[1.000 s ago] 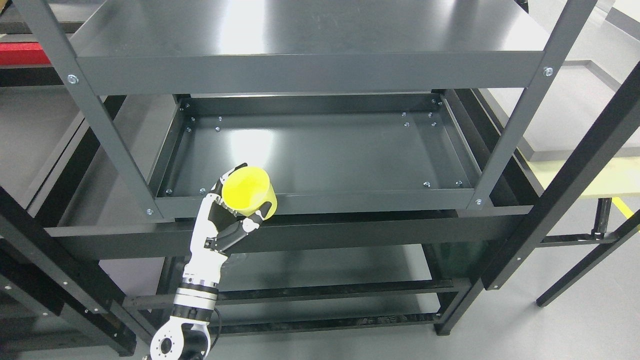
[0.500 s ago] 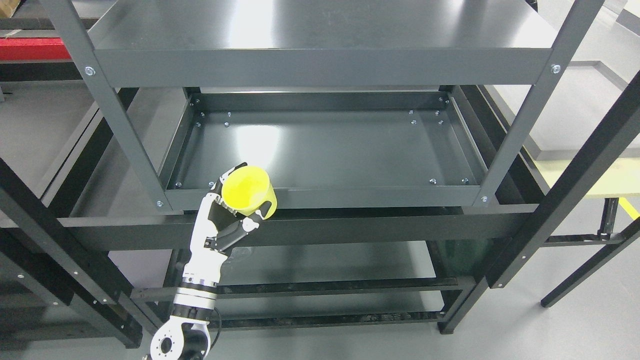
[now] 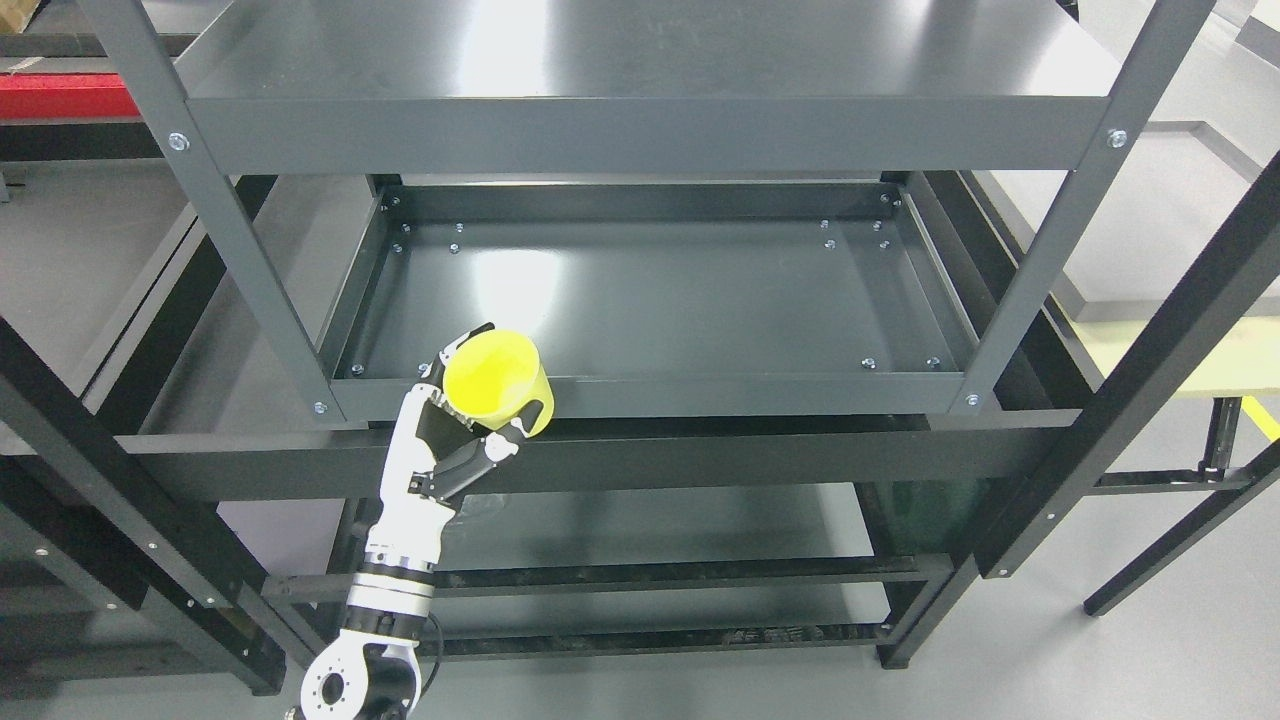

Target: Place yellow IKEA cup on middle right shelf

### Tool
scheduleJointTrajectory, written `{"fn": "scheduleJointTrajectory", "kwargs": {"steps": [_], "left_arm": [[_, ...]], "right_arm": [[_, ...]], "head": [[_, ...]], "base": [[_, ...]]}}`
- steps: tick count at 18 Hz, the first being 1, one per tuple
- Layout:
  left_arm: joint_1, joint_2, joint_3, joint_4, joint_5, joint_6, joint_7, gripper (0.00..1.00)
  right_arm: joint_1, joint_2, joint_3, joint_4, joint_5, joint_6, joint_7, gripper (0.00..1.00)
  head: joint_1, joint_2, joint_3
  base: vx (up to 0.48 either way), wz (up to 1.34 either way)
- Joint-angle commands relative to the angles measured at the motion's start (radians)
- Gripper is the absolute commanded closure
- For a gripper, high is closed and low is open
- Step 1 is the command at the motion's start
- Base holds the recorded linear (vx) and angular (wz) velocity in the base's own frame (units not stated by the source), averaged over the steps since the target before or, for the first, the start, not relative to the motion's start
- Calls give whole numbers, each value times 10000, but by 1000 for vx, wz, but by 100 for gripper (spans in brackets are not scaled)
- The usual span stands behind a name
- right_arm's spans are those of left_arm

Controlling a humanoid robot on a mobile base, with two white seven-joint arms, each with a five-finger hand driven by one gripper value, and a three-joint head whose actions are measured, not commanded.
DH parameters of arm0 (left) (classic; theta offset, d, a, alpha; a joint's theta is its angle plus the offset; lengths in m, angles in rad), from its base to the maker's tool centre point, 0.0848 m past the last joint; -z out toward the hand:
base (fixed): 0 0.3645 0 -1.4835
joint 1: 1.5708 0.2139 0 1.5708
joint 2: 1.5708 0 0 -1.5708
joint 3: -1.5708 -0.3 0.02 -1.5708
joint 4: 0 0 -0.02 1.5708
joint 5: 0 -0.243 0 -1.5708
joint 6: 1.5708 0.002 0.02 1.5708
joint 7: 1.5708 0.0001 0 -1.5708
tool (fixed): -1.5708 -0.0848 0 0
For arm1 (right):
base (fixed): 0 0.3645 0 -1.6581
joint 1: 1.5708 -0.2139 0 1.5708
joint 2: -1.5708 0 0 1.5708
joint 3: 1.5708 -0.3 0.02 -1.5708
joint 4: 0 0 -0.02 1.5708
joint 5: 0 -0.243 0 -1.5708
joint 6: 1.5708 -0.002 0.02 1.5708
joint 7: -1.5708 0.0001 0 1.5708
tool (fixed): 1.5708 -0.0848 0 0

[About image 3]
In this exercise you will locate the yellow plastic cup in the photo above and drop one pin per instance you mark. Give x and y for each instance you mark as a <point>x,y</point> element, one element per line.
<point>492,377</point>

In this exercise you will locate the grey metal shelf unit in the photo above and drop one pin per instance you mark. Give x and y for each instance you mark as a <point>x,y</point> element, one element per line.
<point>760,242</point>

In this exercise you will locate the black metal shelf rack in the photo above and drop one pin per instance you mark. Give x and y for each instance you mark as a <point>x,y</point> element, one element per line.
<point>170,508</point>

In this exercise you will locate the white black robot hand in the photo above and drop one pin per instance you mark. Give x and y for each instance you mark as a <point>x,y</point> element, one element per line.
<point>434,454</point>

